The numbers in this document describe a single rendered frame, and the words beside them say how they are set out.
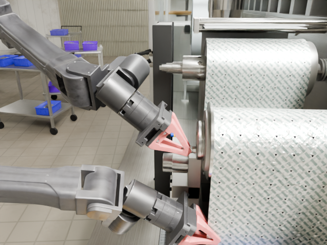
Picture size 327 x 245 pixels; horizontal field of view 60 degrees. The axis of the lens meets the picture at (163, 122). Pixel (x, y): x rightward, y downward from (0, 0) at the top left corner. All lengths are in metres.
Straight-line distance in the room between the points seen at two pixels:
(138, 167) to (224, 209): 0.62
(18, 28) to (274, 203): 0.66
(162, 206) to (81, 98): 0.25
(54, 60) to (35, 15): 9.16
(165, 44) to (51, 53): 0.29
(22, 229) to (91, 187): 1.91
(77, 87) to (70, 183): 0.17
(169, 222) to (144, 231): 0.32
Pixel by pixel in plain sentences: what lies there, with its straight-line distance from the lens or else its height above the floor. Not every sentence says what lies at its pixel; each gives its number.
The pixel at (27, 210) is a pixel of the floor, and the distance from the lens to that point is 2.56.
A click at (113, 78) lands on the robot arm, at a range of 0.50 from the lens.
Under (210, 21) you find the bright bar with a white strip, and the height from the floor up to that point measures 1.45.
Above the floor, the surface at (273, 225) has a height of 1.11.
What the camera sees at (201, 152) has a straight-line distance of 0.51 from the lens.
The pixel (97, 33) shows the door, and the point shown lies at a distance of 9.26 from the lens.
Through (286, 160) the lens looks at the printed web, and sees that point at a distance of 0.52.
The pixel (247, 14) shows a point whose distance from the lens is 1.49.
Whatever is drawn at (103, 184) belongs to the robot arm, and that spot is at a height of 1.21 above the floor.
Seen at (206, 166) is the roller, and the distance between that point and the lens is 0.51.
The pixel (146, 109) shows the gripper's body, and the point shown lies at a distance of 0.50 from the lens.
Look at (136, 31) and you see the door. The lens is 9.13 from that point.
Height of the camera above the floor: 1.49
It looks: 23 degrees down
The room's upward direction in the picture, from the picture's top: straight up
